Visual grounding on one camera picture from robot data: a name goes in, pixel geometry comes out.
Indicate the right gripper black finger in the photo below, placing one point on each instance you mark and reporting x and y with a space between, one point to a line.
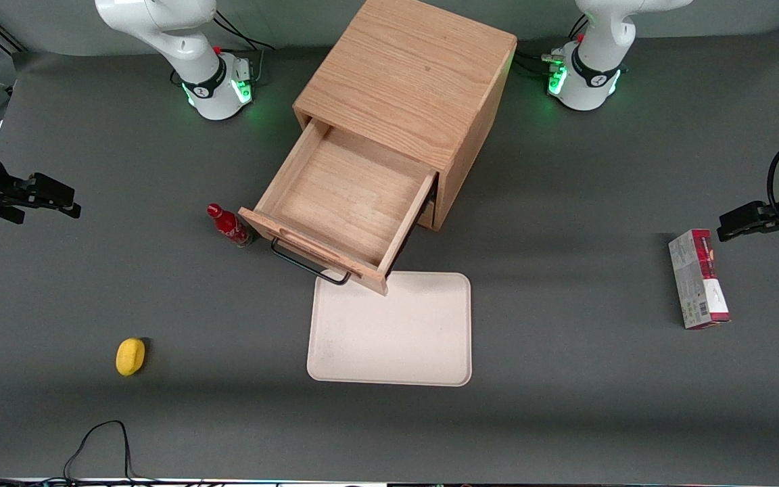
11 215
51 193

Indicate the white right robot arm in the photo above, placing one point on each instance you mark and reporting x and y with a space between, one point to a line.
186 61

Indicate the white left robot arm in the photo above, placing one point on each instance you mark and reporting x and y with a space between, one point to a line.
596 74

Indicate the wooden drawer cabinet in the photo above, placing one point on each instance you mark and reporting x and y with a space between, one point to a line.
423 74

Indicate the red and white carton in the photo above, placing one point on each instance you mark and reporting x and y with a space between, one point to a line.
697 284

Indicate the yellow lemon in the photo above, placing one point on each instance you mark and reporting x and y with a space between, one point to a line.
130 356

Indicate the red soda bottle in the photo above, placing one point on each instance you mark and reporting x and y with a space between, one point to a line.
230 228

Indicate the cream rectangular tray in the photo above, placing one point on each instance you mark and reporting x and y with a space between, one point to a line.
403 338

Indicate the dark aluminium frame rail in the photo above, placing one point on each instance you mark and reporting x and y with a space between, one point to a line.
11 40

